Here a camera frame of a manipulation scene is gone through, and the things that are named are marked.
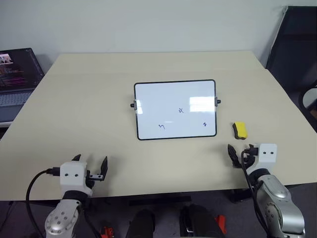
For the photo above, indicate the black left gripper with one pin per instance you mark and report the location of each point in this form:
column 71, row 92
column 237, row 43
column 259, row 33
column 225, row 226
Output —
column 95, row 177

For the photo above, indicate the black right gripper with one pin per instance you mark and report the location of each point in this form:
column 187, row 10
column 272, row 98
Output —
column 250, row 158

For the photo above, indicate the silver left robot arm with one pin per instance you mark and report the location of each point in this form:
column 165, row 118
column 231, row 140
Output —
column 63, row 214

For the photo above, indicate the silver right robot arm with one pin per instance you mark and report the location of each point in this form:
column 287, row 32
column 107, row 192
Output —
column 277, row 198

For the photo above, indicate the yellow and black eraser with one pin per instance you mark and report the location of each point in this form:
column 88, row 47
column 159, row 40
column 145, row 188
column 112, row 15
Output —
column 240, row 128

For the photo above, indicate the small red plastic part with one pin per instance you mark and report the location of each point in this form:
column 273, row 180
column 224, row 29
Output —
column 221, row 223
column 107, row 232

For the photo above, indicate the dark rounded shape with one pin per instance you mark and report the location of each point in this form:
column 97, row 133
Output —
column 200, row 221
column 140, row 224

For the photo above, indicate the black chair with white seat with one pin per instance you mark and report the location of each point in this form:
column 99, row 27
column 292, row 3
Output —
column 309, row 101

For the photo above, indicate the small white tabletop whiteboard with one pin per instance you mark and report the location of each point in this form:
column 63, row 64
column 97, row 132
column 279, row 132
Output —
column 173, row 99

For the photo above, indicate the open laptop with grey keyboard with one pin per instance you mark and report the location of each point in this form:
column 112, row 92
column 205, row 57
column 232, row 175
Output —
column 17, row 72

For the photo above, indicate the large black leaning panel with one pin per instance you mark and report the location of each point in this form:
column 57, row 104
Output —
column 294, row 44

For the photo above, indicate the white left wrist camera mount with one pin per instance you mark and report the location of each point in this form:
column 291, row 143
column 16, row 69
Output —
column 73, row 174

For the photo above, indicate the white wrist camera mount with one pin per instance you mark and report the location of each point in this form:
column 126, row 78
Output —
column 267, row 155
column 73, row 174

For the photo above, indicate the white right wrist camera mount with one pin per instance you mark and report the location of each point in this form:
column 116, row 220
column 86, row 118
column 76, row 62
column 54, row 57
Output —
column 267, row 155

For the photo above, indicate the black table leg bracket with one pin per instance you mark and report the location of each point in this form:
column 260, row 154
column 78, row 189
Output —
column 239, row 196

